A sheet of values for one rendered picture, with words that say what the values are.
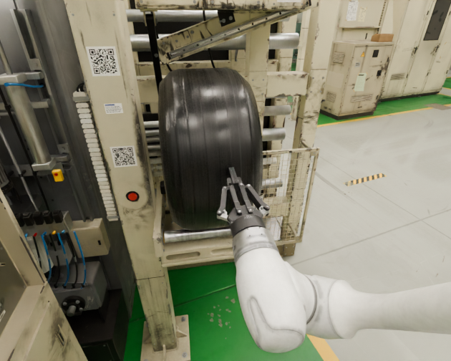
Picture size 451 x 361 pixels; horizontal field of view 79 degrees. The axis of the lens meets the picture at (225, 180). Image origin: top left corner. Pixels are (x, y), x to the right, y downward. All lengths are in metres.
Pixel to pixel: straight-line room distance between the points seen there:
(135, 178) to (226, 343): 1.18
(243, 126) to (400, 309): 0.54
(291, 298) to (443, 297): 0.20
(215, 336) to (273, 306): 1.40
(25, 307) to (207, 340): 1.09
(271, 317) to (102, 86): 0.74
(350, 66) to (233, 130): 4.55
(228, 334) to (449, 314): 1.53
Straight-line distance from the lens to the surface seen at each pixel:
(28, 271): 1.05
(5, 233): 0.96
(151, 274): 1.31
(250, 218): 0.58
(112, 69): 0.88
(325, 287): 0.58
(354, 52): 5.23
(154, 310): 1.51
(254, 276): 0.49
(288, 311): 0.47
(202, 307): 1.95
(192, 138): 0.75
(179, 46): 1.25
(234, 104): 0.80
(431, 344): 2.18
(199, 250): 1.07
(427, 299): 0.45
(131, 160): 0.96
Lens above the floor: 1.62
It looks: 31 degrees down
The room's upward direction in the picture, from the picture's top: straight up
